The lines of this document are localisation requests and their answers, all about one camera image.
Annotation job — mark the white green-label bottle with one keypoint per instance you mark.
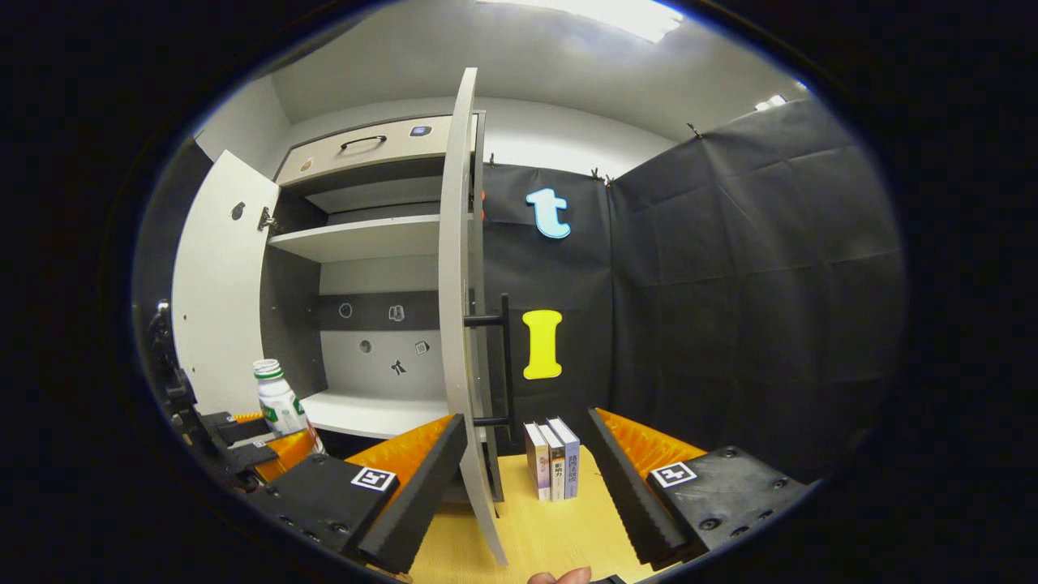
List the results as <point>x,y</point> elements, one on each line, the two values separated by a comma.
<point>280,401</point>

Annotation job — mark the ceiling light panel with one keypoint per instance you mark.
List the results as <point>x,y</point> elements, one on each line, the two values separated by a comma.
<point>600,12</point>
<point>770,102</point>

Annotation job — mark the white brown book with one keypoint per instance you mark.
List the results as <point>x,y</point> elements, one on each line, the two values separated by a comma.
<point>556,470</point>

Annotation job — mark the beige cabinet drawer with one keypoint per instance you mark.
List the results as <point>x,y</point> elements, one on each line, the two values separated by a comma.
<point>357,160</point>

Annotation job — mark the grey white cabinet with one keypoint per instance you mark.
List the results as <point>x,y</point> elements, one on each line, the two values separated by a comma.
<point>365,276</point>

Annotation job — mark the lavender book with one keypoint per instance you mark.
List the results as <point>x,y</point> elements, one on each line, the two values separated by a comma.
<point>570,462</point>

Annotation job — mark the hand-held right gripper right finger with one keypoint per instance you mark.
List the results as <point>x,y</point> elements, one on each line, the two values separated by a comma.
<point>624,487</point>

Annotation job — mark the white pink book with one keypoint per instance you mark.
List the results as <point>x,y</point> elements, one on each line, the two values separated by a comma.
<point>535,462</point>

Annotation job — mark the light grey cabinet door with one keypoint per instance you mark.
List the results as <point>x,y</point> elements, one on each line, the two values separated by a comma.
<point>219,284</point>
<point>456,284</point>

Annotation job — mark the white cabinet shelf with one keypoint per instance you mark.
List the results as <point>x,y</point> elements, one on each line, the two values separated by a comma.
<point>373,410</point>
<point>365,239</point>

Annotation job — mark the black backdrop cloth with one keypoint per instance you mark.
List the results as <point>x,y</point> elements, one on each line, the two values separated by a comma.
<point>158,243</point>
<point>730,284</point>

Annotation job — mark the metal door hinge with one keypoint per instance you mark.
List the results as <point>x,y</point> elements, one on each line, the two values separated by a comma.
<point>267,219</point>

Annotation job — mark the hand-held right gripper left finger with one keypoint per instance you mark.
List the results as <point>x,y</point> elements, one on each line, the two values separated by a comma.
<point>430,487</point>

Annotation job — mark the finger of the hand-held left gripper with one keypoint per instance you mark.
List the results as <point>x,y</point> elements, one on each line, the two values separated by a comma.
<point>243,430</point>
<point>280,454</point>

